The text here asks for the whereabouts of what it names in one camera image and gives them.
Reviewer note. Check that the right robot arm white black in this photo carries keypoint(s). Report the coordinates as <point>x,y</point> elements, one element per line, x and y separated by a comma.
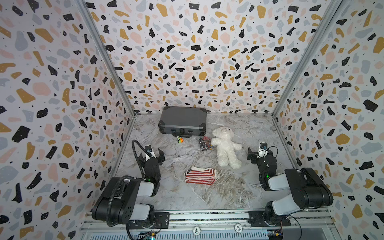
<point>307,189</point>

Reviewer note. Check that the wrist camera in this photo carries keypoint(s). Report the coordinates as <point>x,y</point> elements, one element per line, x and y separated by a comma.
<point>263,150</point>
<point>153,155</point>

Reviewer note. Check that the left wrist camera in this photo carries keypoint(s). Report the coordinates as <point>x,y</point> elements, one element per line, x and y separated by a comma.
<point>153,155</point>

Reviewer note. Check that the dark grey hard case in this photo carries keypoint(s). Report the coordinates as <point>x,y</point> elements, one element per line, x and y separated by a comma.
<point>183,122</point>

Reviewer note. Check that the aluminium mounting rail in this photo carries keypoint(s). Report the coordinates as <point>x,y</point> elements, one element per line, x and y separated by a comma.
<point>219,225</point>

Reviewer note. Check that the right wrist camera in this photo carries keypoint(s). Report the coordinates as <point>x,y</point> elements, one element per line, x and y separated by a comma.
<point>263,150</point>

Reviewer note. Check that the white teddy bear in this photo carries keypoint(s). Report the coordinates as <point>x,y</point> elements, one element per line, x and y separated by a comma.
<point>226,148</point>

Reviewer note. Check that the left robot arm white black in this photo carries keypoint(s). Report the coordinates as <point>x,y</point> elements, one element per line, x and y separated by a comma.
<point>118,204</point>

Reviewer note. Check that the red white striped knit sweater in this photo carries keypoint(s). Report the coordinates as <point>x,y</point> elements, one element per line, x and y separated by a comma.
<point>201,176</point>

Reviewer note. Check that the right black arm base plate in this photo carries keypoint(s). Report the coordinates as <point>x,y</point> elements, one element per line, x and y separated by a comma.
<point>262,219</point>

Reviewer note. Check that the small green orange toy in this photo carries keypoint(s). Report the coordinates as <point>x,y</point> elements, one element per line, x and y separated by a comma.
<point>180,139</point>

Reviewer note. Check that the bag of toy bricks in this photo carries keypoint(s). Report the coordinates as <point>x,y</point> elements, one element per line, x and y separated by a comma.
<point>205,143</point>

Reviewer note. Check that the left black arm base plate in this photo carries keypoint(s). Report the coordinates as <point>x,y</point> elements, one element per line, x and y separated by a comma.
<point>160,220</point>

